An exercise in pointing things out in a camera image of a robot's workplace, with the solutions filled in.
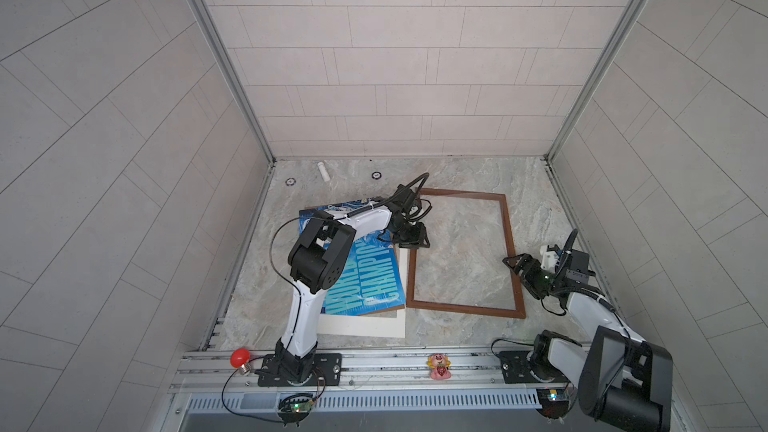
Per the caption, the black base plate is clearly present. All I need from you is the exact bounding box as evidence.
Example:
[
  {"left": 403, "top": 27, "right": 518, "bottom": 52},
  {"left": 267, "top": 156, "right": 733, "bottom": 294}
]
[
  {"left": 496, "top": 350, "right": 568, "bottom": 384},
  {"left": 257, "top": 353, "right": 342, "bottom": 387}
]

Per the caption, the pink toy figure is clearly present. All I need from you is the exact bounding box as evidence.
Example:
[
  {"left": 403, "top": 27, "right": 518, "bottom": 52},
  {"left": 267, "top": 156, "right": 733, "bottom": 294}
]
[{"left": 427, "top": 353, "right": 452, "bottom": 381}]

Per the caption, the white cylinder tube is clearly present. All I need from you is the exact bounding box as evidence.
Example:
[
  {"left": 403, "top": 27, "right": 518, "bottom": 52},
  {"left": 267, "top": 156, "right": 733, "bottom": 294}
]
[{"left": 317, "top": 162, "right": 331, "bottom": 182}]

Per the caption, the red emergency stop button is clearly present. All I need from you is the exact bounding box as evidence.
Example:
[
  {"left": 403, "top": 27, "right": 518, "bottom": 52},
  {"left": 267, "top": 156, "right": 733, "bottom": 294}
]
[{"left": 230, "top": 348, "right": 252, "bottom": 375}]

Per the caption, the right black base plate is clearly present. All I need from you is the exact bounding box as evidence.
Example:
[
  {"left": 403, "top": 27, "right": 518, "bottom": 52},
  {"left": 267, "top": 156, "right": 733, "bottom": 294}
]
[{"left": 496, "top": 350, "right": 568, "bottom": 384}]

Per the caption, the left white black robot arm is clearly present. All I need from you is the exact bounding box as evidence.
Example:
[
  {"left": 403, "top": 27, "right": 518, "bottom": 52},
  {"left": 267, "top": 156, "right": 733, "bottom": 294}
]
[{"left": 275, "top": 173, "right": 431, "bottom": 384}]

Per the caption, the green circuit board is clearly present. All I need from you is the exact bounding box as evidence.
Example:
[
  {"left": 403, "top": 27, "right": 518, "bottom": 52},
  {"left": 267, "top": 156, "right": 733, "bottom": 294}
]
[
  {"left": 277, "top": 393, "right": 315, "bottom": 424},
  {"left": 536, "top": 388, "right": 572, "bottom": 420}
]

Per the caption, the blue poster photo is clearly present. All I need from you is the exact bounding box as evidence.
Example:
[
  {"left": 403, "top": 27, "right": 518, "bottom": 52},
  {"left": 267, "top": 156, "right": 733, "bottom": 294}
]
[{"left": 289, "top": 200, "right": 405, "bottom": 319}]

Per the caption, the aluminium front rail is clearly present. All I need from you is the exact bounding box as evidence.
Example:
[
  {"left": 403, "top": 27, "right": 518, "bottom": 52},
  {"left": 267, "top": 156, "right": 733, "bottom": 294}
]
[{"left": 169, "top": 347, "right": 575, "bottom": 403}]

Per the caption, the white vented cable duct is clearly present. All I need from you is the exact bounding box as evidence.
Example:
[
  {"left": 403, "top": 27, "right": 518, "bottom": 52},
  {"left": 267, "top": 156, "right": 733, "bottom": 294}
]
[{"left": 187, "top": 389, "right": 542, "bottom": 414}]

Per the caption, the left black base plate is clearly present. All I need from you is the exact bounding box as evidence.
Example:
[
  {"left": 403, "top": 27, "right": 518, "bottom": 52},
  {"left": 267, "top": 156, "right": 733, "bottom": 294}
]
[{"left": 257, "top": 353, "right": 342, "bottom": 387}]

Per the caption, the left green circuit board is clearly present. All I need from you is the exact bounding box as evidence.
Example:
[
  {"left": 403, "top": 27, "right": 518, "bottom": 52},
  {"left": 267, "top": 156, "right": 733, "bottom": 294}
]
[{"left": 277, "top": 393, "right": 315, "bottom": 424}]

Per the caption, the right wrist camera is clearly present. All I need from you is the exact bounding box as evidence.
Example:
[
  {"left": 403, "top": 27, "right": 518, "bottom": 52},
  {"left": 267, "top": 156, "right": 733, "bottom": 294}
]
[{"left": 540, "top": 245, "right": 561, "bottom": 273}]

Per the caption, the brown wooden picture frame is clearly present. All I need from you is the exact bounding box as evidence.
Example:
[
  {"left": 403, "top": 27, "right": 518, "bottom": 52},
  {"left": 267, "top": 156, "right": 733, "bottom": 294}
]
[{"left": 406, "top": 188, "right": 526, "bottom": 319}]

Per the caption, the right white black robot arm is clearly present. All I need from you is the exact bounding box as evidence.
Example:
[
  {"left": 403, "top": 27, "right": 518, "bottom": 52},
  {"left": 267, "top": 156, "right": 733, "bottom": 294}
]
[{"left": 502, "top": 245, "right": 673, "bottom": 431}]

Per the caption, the cream white mat board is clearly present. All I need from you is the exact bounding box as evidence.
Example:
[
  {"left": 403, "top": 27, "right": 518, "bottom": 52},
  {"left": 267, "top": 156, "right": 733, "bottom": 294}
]
[{"left": 318, "top": 243, "right": 408, "bottom": 338}]

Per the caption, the right green circuit board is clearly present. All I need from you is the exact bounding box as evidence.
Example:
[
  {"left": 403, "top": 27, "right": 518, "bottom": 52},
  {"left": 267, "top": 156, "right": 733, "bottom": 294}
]
[{"left": 536, "top": 388, "right": 572, "bottom": 420}]

